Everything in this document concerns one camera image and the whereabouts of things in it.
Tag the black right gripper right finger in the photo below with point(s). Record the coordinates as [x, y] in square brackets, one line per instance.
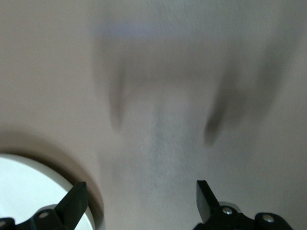
[211, 210]

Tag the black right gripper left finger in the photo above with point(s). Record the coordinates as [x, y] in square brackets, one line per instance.
[69, 208]

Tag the beige plate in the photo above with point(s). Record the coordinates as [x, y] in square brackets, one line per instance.
[24, 187]

